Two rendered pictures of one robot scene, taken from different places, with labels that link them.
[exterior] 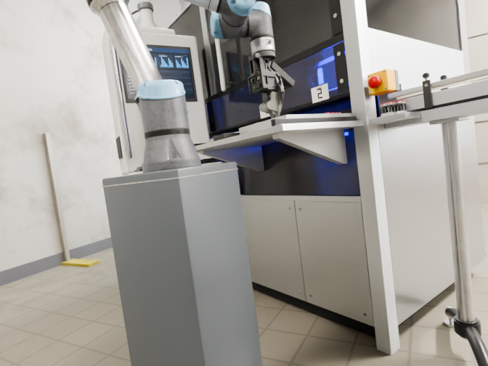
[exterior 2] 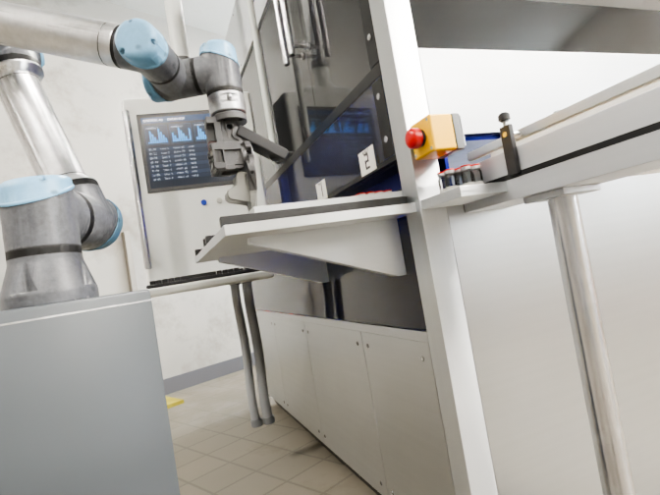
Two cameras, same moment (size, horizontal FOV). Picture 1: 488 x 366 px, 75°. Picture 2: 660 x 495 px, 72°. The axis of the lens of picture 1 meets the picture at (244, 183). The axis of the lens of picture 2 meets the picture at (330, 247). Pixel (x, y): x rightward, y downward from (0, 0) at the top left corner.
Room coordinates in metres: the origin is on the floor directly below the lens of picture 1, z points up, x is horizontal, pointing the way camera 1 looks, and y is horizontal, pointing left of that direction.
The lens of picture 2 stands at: (0.19, -0.51, 0.77)
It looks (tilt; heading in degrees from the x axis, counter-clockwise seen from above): 3 degrees up; 14
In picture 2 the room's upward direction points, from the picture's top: 9 degrees counter-clockwise
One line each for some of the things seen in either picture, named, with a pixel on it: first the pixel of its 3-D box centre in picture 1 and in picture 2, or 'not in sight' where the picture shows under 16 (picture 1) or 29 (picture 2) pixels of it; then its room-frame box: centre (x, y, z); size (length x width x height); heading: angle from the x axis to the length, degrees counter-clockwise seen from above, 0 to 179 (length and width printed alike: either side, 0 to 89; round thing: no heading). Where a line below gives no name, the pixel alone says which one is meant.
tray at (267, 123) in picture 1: (295, 125); (315, 216); (1.21, -0.22, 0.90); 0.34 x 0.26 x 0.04; 125
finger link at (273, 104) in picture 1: (272, 106); (242, 193); (1.03, -0.12, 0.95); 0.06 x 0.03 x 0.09; 126
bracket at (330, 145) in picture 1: (313, 150); (330, 257); (1.14, -0.26, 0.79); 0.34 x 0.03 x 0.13; 126
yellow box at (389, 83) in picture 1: (383, 83); (435, 137); (1.12, -0.52, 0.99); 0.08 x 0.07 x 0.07; 126
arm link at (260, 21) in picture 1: (258, 23); (219, 72); (1.05, -0.11, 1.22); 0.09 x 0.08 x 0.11; 103
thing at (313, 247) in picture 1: (284, 205); (408, 329); (2.27, -0.26, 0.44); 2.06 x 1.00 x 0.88; 36
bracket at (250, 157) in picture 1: (234, 161); (275, 270); (1.54, 0.03, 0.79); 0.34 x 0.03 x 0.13; 126
